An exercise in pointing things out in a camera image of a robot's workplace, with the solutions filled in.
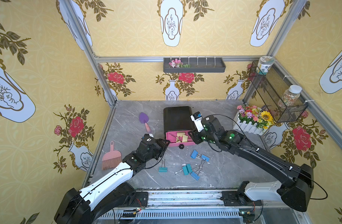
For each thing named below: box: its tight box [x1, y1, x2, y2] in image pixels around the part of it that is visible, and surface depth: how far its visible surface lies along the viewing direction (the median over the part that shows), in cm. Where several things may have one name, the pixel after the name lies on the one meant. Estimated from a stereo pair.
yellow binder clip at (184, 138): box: [182, 134, 188, 143], surface depth 83 cm
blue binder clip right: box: [200, 154, 210, 162], surface depth 90 cm
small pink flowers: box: [168, 58, 191, 69], surface depth 89 cm
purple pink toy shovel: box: [139, 112, 152, 133], surface depth 112 cm
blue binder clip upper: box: [190, 149, 199, 160], surface depth 92 cm
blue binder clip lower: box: [190, 165, 203, 181], surface depth 83 cm
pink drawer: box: [165, 130, 196, 147], surface depth 82 cm
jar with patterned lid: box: [255, 55, 276, 75], surface depth 87 cm
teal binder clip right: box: [182, 163, 196, 176], surface depth 85 cm
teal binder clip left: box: [158, 158, 168, 173], surface depth 87 cm
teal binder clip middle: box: [174, 163, 193, 176], surface depth 85 cm
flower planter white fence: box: [232, 105, 275, 136], surface depth 94 cm
